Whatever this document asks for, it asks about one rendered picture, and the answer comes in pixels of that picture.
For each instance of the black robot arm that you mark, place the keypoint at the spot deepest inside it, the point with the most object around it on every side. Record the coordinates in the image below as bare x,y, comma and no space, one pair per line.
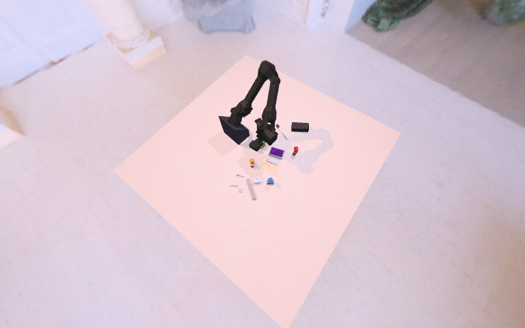
266,72

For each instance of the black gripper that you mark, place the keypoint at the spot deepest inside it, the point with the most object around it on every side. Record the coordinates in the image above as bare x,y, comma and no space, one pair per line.
255,145

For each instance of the purple ink pad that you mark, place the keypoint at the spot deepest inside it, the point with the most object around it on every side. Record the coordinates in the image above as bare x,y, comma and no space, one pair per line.
276,152

